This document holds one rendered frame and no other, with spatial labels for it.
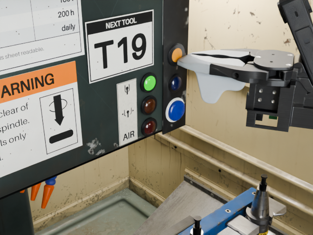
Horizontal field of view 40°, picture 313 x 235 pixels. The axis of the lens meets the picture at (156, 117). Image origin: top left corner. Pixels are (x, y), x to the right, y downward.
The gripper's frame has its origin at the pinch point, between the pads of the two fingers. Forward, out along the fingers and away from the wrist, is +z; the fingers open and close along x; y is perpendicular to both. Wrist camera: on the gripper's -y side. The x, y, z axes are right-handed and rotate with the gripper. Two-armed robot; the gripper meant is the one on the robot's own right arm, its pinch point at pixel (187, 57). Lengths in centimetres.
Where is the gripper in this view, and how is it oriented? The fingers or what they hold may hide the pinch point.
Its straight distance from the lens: 57.0
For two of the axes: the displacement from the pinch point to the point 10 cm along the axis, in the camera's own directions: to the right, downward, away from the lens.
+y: 0.0, 9.0, 4.4
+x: 3.1, -4.1, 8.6
